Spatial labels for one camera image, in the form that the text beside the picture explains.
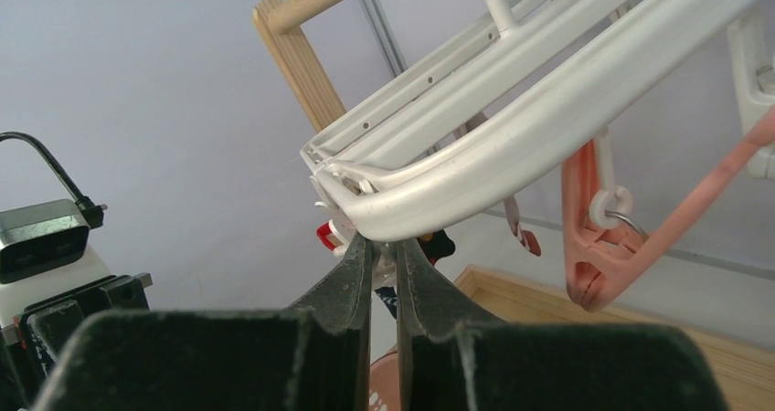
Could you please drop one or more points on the pink plastic clothespin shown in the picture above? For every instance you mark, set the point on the pink plastic clothespin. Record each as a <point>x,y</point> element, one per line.
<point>600,264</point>

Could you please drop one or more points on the pink plastic basket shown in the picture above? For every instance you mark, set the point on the pink plastic basket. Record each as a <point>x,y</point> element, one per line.
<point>384,387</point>

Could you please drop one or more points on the white plastic clip hanger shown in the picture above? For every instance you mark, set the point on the white plastic clip hanger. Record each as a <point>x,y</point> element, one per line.
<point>498,106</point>

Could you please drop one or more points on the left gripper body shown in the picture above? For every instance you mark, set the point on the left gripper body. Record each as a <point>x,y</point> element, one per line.
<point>31,343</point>

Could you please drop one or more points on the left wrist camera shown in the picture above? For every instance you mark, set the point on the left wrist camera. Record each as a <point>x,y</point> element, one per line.
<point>45,252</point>

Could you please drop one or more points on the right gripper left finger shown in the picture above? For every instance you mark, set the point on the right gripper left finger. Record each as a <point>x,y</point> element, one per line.
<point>311,355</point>

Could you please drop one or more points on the wooden hanging rack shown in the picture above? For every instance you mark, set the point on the wooden hanging rack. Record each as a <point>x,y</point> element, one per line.
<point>279,23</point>

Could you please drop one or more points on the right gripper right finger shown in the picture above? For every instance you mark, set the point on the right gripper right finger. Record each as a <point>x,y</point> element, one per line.
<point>456,355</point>

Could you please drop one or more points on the black red cuff sock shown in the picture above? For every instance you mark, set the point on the black red cuff sock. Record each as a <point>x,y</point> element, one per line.
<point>336,236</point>

